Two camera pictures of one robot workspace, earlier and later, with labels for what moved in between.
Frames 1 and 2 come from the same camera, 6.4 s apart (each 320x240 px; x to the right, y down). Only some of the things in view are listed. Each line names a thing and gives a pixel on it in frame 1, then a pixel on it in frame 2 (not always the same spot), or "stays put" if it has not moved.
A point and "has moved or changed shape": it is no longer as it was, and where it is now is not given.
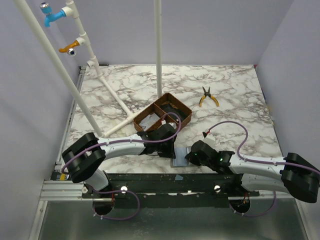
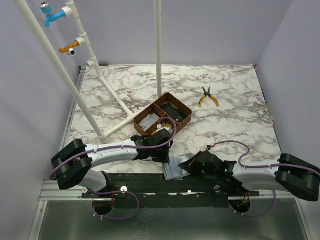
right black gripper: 193,156 → 194,164
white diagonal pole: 59,65 stays put
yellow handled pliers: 207,93 stays put
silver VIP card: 146,123 stays put
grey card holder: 180,161 has moved or changed shape
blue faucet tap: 46,9 stays put
